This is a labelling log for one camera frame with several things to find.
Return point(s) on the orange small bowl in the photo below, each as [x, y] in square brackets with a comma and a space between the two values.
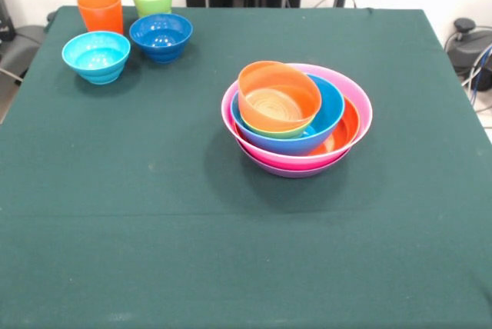
[269, 79]

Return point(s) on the pink large bowl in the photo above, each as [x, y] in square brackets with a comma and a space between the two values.
[286, 160]

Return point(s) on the dark green tablecloth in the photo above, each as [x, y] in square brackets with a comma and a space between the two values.
[77, 267]

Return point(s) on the blue medium bowl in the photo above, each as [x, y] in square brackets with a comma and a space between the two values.
[330, 102]

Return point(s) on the orange plastic cup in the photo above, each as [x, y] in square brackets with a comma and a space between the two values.
[100, 12]

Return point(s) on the green small bowl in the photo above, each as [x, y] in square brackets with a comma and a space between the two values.
[284, 135]

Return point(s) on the dark blue small bowl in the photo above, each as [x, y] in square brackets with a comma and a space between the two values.
[159, 37]

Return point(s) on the light blue small bowl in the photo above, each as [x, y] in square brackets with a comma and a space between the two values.
[96, 60]

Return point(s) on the orange medium bowl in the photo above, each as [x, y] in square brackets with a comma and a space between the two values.
[344, 137]

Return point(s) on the black floor stand base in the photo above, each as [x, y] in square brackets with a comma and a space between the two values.
[19, 48]
[469, 48]

